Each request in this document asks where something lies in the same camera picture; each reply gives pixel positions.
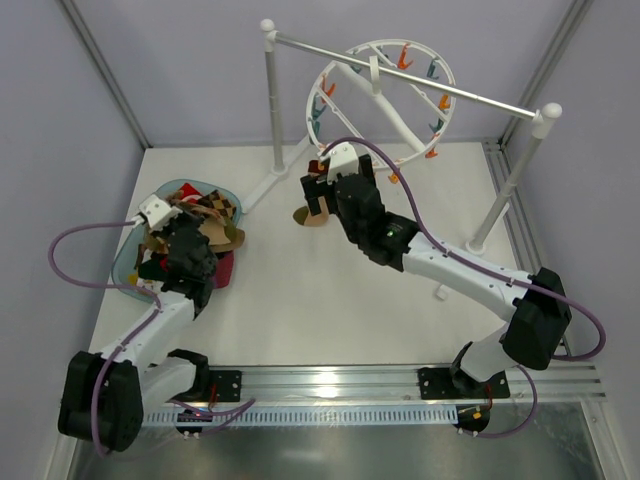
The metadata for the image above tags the maroon olive striped sock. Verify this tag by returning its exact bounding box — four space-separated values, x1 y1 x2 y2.
292 159 329 227

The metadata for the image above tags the aluminium mounting rail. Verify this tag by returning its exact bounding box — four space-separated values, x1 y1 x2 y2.
209 362 606 405

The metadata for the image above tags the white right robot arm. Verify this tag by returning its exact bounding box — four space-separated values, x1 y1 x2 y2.
300 155 571 398

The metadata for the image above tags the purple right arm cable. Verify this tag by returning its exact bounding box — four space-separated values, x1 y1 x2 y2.
319 137 608 439

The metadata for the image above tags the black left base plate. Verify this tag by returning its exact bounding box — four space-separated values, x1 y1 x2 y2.
187 369 242 404

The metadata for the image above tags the teal plastic basket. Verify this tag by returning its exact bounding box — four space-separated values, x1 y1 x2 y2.
111 179 243 289

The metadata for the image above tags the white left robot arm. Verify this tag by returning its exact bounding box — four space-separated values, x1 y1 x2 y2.
57 214 217 455

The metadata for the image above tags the pile of colourful socks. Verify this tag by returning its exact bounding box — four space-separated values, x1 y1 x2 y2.
127 182 248 296

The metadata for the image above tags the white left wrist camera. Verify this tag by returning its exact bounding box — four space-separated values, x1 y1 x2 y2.
131 194 182 231

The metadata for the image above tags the white slotted cable duct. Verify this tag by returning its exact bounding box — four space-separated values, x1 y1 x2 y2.
142 403 459 428

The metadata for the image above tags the white metal drying rack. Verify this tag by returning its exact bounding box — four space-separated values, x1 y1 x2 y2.
245 19 562 263

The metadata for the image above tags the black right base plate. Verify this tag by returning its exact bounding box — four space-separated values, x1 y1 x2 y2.
417 367 510 400

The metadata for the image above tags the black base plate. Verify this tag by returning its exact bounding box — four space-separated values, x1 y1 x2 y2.
417 367 510 400
187 369 242 404

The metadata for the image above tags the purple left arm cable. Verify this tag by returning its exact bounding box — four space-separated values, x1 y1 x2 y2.
49 216 256 458

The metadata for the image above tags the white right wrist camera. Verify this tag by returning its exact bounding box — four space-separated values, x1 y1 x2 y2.
320 142 359 184

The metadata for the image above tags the beige patchwork argyle sock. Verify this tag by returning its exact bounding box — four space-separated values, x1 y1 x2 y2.
199 217 246 253

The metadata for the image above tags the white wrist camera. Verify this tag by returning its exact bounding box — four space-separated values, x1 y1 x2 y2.
131 194 182 231
320 142 359 184

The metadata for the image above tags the white round clip hanger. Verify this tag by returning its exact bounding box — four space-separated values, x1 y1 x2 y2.
305 39 456 166

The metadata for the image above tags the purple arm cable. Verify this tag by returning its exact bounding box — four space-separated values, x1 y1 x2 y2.
319 137 608 439
49 216 256 458

